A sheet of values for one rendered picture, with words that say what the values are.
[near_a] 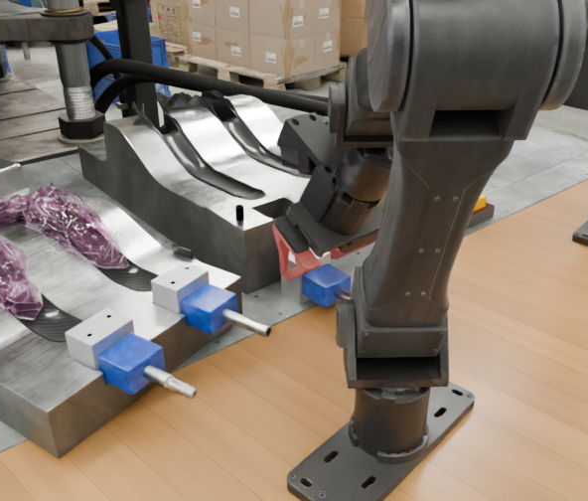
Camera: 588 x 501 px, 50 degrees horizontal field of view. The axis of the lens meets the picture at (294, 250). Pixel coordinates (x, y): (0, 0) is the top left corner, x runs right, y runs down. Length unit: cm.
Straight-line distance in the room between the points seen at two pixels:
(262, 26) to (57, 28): 358
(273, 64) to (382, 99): 452
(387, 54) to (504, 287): 57
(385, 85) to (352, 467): 35
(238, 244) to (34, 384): 29
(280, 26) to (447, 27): 443
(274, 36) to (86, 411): 431
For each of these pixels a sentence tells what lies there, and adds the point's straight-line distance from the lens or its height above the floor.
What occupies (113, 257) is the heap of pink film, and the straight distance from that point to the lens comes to 74.
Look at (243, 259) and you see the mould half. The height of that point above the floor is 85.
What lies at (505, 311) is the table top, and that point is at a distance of 79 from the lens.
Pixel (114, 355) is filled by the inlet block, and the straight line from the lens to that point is 59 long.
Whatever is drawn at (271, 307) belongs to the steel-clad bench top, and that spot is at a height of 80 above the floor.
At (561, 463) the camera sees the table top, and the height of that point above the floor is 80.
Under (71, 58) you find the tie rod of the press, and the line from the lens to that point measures 139.
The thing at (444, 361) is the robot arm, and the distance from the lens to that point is 53.
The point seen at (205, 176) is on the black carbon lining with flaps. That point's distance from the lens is 92.
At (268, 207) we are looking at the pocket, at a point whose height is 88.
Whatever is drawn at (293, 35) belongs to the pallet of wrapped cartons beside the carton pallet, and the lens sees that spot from 474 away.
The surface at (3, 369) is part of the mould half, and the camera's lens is 63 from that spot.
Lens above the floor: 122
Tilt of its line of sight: 28 degrees down
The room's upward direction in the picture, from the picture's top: straight up
